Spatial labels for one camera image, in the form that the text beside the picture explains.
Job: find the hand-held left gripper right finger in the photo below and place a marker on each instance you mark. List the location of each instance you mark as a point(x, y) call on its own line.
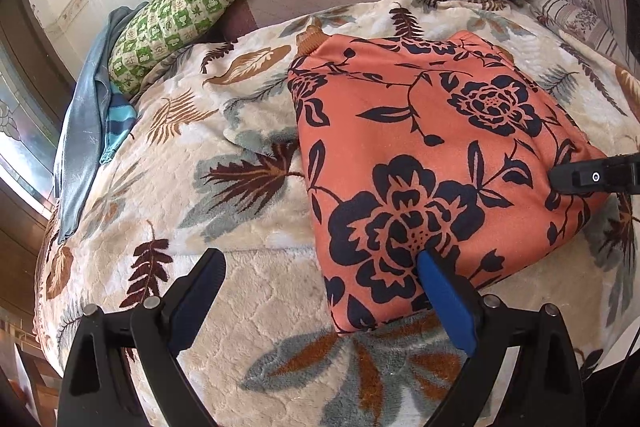
point(450, 302)

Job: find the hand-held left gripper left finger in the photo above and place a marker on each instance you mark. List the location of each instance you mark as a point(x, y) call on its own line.
point(197, 302)

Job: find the orange floral garment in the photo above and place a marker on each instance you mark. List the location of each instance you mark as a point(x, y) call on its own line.
point(425, 132)

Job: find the cream leaf-print blanket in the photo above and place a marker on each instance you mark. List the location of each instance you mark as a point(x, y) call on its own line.
point(200, 217)

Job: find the teal striped cloth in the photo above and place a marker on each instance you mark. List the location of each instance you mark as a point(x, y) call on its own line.
point(117, 122)

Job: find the blue satin cloth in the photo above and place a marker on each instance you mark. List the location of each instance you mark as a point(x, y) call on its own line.
point(80, 132)

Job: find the green checkered pillow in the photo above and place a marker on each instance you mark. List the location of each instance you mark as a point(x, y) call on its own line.
point(190, 7)

